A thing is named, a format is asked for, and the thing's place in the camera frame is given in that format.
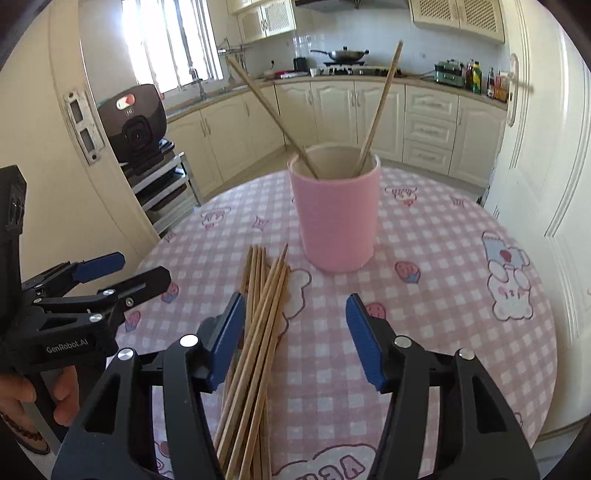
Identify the pink checked tablecloth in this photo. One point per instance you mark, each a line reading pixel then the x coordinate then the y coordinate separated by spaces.
pixel 415 323

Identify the green bottle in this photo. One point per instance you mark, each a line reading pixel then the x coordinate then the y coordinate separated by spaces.
pixel 476 78

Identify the bunch of wooden chopsticks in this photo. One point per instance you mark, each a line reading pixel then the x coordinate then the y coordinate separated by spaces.
pixel 258 350

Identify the black countertop appliance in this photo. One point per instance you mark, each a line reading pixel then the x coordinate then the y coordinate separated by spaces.
pixel 138 124

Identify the metal door strike plate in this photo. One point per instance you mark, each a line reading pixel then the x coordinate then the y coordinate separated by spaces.
pixel 76 110

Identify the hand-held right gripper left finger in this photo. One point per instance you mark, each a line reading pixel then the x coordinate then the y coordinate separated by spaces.
pixel 228 337

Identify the thin wooden chopstick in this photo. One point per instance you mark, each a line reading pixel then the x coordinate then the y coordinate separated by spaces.
pixel 381 104
pixel 272 117

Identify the black kettle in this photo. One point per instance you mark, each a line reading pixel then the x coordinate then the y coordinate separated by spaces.
pixel 300 63

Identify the pink cup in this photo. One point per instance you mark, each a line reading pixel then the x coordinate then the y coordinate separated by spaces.
pixel 337 221

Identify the person's left hand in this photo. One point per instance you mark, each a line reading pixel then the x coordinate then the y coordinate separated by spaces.
pixel 16 397

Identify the kitchen window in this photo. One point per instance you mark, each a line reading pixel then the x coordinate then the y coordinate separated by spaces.
pixel 184 41

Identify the dark sauce bottle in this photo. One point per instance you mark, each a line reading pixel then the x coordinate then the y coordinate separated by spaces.
pixel 490 83

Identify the black wok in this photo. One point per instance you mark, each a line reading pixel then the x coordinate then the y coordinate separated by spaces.
pixel 344 55

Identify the cream upper cabinet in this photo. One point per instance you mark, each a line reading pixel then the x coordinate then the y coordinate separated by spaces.
pixel 270 18
pixel 457 16

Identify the hanging utensil rail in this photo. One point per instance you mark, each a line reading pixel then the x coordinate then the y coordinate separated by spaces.
pixel 235 50

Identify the gas stove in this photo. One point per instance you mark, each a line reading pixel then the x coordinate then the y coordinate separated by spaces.
pixel 355 71

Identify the chrome sink faucet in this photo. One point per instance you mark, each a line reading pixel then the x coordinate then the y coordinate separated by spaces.
pixel 199 85

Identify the white panel door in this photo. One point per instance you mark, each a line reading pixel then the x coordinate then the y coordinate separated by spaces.
pixel 545 184

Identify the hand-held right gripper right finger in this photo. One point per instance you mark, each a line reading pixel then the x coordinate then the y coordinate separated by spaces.
pixel 364 341

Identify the metal shelf rack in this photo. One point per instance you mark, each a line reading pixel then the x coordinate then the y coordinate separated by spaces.
pixel 161 194

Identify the cream lower kitchen cabinets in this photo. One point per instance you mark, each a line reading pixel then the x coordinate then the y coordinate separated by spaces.
pixel 332 110

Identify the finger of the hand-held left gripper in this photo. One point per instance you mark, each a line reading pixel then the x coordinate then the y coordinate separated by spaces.
pixel 99 266
pixel 143 284

